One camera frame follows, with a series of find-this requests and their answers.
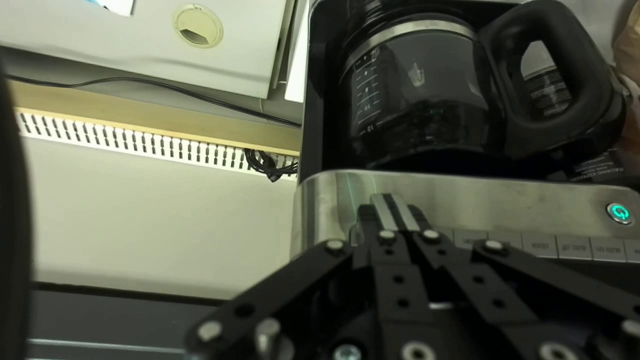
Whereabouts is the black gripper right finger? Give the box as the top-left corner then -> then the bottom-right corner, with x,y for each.
387,193 -> 640,360

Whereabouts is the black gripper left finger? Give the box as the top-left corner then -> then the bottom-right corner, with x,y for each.
184,193 -> 436,360

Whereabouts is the black steel coffeemaker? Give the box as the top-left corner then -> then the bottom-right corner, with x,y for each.
288,0 -> 640,286

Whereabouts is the dark glass coffee carafe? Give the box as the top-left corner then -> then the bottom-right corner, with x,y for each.
335,0 -> 628,167

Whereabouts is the blue white leaflet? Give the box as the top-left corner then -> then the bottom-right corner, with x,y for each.
81,0 -> 138,15

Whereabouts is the black power cable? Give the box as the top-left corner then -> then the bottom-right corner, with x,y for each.
242,147 -> 300,183

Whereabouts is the beige wall cable raceway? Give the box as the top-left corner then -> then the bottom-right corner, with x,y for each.
7,77 -> 301,178

